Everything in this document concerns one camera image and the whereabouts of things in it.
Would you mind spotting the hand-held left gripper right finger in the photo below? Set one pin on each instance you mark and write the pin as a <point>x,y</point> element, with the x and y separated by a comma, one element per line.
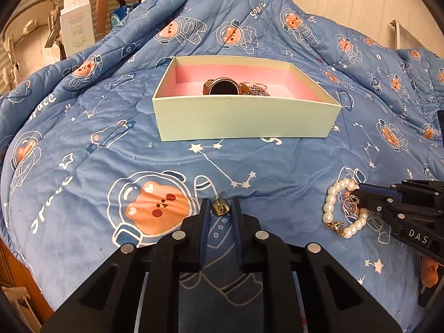
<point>237,229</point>

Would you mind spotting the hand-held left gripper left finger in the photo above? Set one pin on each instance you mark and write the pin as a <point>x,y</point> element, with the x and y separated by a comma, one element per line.
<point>204,229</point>

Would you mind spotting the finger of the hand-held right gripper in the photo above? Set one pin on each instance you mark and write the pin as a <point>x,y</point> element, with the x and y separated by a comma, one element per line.
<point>376,190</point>
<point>373,204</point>

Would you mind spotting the green box with pink lining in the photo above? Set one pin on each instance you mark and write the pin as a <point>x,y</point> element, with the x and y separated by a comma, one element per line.
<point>242,121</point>

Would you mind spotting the blue astronaut bear printed blanket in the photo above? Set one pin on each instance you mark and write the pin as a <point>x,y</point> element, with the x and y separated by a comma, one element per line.
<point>277,166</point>

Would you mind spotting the blue cardboard box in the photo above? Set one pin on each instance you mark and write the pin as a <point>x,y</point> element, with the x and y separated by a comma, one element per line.
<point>118,15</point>

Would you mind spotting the tall white carton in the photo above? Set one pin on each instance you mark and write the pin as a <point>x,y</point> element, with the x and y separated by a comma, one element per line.
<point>76,17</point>

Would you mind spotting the long pink cardboard piece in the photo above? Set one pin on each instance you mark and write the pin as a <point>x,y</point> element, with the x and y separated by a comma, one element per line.
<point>102,0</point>

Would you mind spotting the white high chair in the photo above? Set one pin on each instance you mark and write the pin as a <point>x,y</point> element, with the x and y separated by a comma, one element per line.
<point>31,27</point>

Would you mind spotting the wooden bed frame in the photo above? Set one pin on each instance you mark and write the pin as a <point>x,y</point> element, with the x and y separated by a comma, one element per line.
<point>14,267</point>

